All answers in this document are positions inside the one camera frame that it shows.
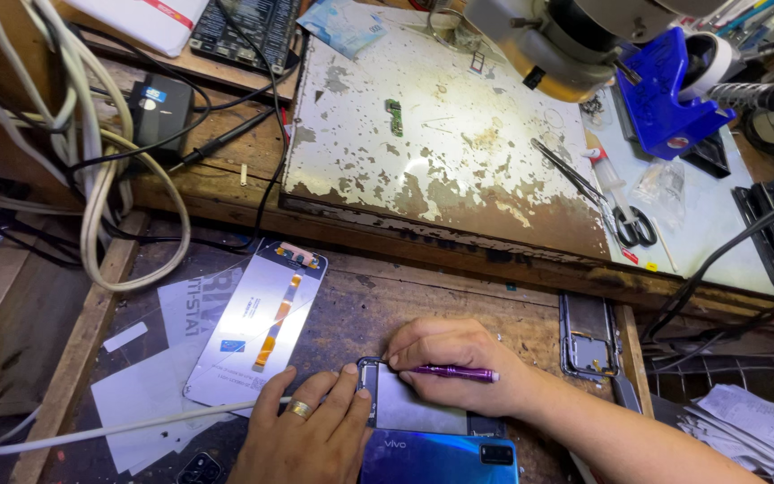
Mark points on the person's right hand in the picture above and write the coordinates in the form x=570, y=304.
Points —
x=467, y=370

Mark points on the person's left hand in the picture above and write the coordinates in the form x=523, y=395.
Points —
x=306, y=443

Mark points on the purple precision screwdriver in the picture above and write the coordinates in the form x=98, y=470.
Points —
x=461, y=372

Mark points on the phone with metal plate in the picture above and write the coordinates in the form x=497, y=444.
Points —
x=414, y=407

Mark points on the blue phone back cover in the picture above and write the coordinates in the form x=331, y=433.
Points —
x=437, y=460

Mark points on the wooden drawer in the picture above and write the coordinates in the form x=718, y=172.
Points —
x=373, y=302

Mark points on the phone display with orange flex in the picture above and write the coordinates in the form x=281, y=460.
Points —
x=256, y=322

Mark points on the clear printed anti-static bag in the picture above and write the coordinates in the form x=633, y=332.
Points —
x=158, y=383

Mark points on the grey flat pry tool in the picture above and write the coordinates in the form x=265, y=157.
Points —
x=627, y=393

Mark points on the small white label strip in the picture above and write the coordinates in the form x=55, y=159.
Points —
x=125, y=337

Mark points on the black metal tweezers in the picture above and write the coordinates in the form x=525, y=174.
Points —
x=568, y=171

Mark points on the cotton swab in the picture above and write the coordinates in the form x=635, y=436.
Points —
x=664, y=243

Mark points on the worn white metal work plate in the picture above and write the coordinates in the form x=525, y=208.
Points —
x=441, y=134

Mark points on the flux syringe with red cap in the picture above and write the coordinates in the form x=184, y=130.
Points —
x=607, y=175

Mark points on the small green circuit board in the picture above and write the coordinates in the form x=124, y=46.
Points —
x=394, y=117

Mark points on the small clear plastic bag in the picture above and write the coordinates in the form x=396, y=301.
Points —
x=661, y=188

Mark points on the small white plastic piece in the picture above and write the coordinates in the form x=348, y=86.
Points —
x=244, y=175

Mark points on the white work mat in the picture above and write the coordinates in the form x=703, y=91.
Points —
x=709, y=228

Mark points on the stack of paper receipts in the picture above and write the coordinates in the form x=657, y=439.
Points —
x=756, y=430

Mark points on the metal sim tray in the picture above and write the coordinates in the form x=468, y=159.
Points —
x=478, y=62

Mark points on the black multimeter probe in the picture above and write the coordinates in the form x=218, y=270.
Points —
x=226, y=138

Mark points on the blue plastic tool stand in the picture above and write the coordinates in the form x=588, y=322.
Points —
x=662, y=107

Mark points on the microscope head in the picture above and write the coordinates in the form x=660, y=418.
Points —
x=562, y=47

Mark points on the black power adapter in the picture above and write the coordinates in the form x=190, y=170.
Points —
x=162, y=111

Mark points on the blue banknote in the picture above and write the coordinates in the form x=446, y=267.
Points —
x=343, y=25

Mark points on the white tape roll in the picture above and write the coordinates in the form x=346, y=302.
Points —
x=713, y=60

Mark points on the soldering iron with spring holder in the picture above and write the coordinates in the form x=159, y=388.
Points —
x=763, y=96

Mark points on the black test board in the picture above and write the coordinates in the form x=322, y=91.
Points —
x=246, y=30

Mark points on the white box with red stripe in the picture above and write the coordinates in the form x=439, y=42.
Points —
x=138, y=20

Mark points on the black phone camera cover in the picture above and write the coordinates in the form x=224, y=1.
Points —
x=199, y=470

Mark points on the grey phone middle frame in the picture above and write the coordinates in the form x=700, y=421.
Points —
x=588, y=336

